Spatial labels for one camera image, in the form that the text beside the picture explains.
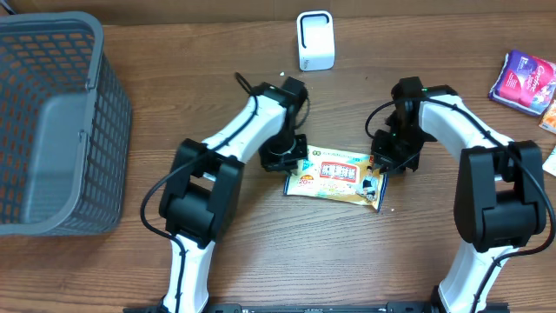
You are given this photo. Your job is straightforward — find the yellow snack packet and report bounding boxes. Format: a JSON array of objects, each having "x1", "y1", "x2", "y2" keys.
[{"x1": 284, "y1": 145, "x2": 388, "y2": 211}]

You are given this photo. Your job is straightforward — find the red purple pantyliner pack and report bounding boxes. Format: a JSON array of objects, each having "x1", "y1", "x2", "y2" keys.
[{"x1": 488, "y1": 50, "x2": 555, "y2": 117}]

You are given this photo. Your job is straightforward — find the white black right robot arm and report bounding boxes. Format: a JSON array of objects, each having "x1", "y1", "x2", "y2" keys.
[{"x1": 371, "y1": 77, "x2": 555, "y2": 313}]

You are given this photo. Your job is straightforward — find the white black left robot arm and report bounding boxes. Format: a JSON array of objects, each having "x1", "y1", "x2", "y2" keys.
[{"x1": 157, "y1": 74, "x2": 308, "y2": 312}]

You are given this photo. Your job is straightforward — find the white barcode scanner stand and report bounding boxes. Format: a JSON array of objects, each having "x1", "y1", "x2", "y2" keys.
[{"x1": 296, "y1": 10, "x2": 335, "y2": 71}]

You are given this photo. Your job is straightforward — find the orange packet at edge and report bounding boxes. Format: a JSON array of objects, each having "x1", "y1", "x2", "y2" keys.
[{"x1": 539, "y1": 99, "x2": 556, "y2": 134}]

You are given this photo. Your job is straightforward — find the white packet at edge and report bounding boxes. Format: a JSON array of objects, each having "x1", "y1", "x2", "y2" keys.
[{"x1": 542, "y1": 147, "x2": 556, "y2": 176}]

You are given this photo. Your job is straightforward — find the grey plastic shopping basket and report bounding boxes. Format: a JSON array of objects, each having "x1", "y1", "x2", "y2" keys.
[{"x1": 1, "y1": 11, "x2": 132, "y2": 236}]

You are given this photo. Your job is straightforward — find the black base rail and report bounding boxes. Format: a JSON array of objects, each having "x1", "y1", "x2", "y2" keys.
[{"x1": 122, "y1": 302, "x2": 511, "y2": 313}]

